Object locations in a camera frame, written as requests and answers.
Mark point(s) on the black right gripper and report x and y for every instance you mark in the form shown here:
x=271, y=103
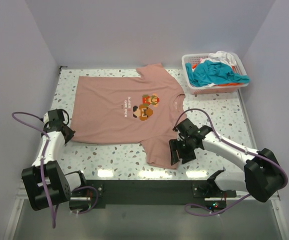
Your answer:
x=173, y=145

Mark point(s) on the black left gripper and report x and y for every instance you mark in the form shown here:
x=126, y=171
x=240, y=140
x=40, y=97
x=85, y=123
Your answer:
x=71, y=132

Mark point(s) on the pink printed t-shirt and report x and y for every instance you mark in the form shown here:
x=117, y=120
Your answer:
x=129, y=110

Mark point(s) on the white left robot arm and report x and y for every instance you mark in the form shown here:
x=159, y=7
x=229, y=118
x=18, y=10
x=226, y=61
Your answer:
x=46, y=168

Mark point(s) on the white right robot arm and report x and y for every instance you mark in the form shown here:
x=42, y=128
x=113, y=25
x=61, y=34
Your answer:
x=260, y=176

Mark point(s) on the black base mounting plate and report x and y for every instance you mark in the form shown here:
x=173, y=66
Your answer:
x=150, y=192

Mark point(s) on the teal t-shirt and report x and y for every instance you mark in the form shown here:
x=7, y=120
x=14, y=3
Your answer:
x=215, y=73

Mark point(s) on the white t-shirt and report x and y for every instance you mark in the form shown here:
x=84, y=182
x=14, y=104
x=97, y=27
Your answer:
x=221, y=57

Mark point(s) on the aluminium rail frame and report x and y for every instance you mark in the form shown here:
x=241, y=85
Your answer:
x=22, y=193

